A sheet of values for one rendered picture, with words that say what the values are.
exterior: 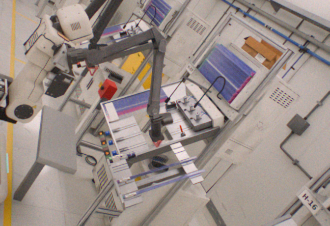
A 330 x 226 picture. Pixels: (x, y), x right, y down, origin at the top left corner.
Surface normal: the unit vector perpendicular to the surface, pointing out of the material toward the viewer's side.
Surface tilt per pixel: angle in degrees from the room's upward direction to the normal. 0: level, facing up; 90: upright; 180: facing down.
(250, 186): 90
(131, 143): 45
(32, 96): 90
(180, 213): 90
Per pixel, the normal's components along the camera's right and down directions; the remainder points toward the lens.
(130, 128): -0.11, -0.80
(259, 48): -0.61, -0.46
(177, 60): 0.35, 0.53
